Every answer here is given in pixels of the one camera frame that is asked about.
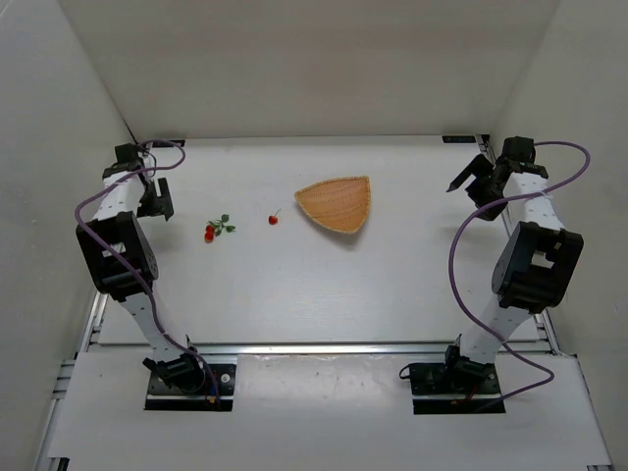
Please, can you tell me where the single red cherry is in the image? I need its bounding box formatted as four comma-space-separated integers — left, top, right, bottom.
268, 210, 281, 226

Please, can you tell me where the red cherry cluster with leaves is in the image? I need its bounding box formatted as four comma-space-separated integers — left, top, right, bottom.
204, 214, 236, 243

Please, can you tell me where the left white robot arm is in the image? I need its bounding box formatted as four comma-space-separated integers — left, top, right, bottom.
75, 139, 210, 395

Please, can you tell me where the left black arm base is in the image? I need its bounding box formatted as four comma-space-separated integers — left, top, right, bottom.
142, 354, 236, 412

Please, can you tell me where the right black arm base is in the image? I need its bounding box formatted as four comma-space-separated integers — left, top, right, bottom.
398, 363, 505, 415

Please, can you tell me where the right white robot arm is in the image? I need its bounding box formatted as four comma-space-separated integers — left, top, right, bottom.
444, 136, 584, 389

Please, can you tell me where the woven triangular fruit basket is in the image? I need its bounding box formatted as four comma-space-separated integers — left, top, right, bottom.
294, 176, 371, 235

